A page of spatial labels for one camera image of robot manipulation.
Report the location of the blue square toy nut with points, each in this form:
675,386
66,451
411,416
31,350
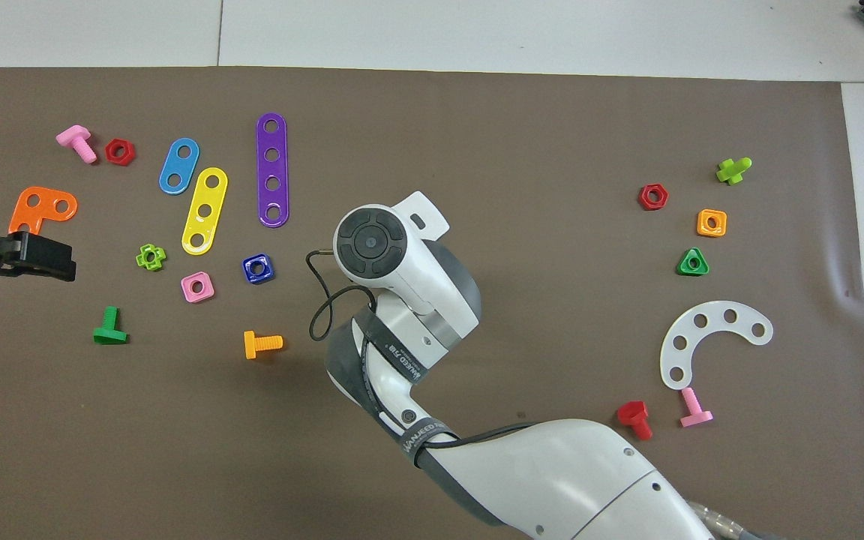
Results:
248,276

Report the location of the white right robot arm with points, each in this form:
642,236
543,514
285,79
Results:
552,480

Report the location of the orange three-hole angled plate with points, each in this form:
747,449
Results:
46,214

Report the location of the lime green cross nut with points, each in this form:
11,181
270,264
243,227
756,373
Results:
141,259

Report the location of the green toy bolt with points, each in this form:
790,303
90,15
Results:
109,330

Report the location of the red hexagon toy nut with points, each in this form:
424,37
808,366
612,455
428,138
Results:
643,198
110,152

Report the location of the pink toy bolt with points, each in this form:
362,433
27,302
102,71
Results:
74,137
694,416

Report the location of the pink square toy nut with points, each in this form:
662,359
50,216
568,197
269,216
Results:
186,294

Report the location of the blue two-hole plate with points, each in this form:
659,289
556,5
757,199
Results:
179,166

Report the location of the yellow three-hole plate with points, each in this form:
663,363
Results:
208,196

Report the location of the orange toy bolt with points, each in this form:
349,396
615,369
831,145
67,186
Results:
252,345

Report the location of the purple four-hole plate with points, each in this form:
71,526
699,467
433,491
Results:
273,169

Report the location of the brown table mat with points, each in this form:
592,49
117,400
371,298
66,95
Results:
477,150

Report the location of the red toy bolt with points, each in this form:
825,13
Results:
632,412

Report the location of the green triangle toy nut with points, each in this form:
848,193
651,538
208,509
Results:
683,269

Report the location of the orange square toy nut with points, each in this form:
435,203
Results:
701,229

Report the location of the white curved five-hole plate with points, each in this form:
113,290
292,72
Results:
715,316

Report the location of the lime green cross-head bolt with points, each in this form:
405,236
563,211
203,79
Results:
732,171

